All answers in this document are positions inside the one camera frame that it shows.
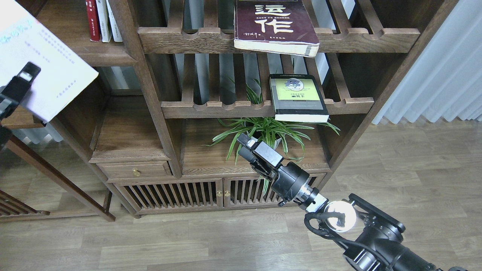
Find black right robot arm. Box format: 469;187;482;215
237;134;438;271

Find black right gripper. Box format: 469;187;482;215
236;133;311;207

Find white curtain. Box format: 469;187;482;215
372;0;482;125

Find dark red book chinese title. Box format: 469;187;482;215
234;0;320;57

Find white lavender paperback book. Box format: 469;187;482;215
0;0;98;122

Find white plant pot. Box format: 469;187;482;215
251;136;282;149

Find wooden side furniture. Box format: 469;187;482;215
0;109;115;222

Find dark wooden bookshelf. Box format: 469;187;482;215
19;0;457;218

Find white upright book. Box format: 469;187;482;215
106;0;123;43
95;0;112;43

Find brass drawer knob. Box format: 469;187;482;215
132;168;141;177

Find red upright book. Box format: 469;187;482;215
85;0;101;42

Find black book yellow-green cover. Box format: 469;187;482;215
270;74;330;123

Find white upright book right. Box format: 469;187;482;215
106;0;123;43

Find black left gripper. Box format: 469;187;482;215
0;62;41;120

